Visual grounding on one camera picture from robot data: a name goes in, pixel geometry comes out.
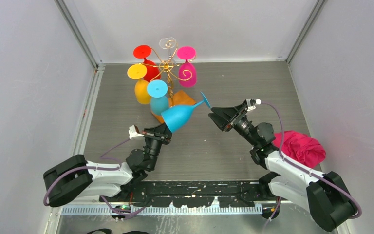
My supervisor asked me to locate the clear wine glass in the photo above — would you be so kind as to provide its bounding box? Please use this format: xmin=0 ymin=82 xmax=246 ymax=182
xmin=159 ymin=37 xmax=178 ymax=64

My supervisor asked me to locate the pink crumpled cloth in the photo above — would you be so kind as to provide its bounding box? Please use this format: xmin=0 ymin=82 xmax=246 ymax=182
xmin=282 ymin=130 xmax=326 ymax=168

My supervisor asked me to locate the blue wine glass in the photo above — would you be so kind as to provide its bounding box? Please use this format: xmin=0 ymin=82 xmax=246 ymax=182
xmin=147 ymin=79 xmax=169 ymax=116
xmin=161 ymin=92 xmax=211 ymax=133

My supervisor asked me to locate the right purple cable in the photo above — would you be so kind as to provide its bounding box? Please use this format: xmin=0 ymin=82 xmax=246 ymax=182
xmin=259 ymin=101 xmax=363 ymax=220

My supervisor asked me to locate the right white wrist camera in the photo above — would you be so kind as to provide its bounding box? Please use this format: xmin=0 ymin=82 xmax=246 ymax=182
xmin=245 ymin=99 xmax=262 ymax=112

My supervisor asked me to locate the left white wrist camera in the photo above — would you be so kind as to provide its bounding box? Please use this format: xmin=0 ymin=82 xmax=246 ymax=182
xmin=128 ymin=125 xmax=145 ymax=140

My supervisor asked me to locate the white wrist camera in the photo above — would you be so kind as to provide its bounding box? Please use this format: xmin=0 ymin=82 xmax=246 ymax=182
xmin=128 ymin=125 xmax=145 ymax=140
xmin=245 ymin=99 xmax=262 ymax=112

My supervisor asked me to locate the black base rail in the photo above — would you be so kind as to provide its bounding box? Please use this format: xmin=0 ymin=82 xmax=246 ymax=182
xmin=107 ymin=180 xmax=276 ymax=208

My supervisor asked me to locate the red plastic wine glass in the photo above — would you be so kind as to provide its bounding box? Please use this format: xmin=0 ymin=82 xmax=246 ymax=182
xmin=133 ymin=44 xmax=161 ymax=82

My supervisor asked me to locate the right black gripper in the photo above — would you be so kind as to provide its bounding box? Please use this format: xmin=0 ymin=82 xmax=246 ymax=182
xmin=208 ymin=103 xmax=260 ymax=147

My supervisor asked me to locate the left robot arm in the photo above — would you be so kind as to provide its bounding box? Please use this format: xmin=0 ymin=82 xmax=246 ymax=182
xmin=43 ymin=123 xmax=172 ymax=207

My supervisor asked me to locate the pink plastic wine glass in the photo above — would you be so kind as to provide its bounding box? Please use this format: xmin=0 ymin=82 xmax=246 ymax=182
xmin=177 ymin=46 xmax=197 ymax=87

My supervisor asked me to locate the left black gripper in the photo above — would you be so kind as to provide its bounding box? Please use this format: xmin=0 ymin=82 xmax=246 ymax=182
xmin=141 ymin=117 xmax=175 ymax=170

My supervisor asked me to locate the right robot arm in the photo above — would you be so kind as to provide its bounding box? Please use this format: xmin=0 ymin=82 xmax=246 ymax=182
xmin=208 ymin=99 xmax=362 ymax=232

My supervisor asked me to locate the yellow plastic wine glass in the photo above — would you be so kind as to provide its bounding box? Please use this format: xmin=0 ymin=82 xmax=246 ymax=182
xmin=127 ymin=64 xmax=151 ymax=105

